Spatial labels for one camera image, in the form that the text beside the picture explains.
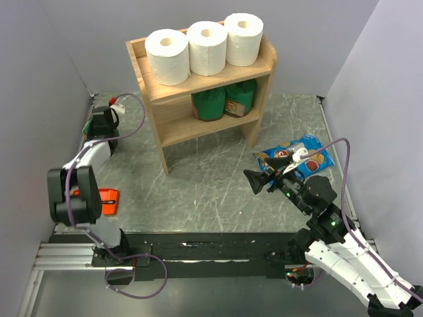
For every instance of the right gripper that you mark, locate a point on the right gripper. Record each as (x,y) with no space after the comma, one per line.
(256,179)

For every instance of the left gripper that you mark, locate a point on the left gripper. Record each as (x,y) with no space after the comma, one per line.
(90,131)

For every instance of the green roll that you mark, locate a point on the green roll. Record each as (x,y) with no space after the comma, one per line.
(85,128)
(239,98)
(208,105)

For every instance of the white paper towel roll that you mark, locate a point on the white paper towel roll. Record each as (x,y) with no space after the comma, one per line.
(207,47)

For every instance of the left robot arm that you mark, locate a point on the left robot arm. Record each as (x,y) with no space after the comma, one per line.
(73,193)

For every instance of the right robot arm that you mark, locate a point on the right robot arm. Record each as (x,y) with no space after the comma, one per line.
(335,244)

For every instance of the wooden two-tier shelf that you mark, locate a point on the wooden two-tier shelf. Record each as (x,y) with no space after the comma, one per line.
(169,108)

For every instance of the blue Lay's chips bag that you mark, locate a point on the blue Lay's chips bag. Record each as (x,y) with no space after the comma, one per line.
(314,164)

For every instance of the orange flat package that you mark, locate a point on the orange flat package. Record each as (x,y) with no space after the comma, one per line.
(109,199)

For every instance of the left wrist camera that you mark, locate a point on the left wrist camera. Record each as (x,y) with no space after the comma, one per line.
(116,106)

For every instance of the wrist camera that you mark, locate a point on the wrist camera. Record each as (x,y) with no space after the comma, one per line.
(116,106)
(298,152)

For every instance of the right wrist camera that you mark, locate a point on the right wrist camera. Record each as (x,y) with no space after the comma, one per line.
(298,152)

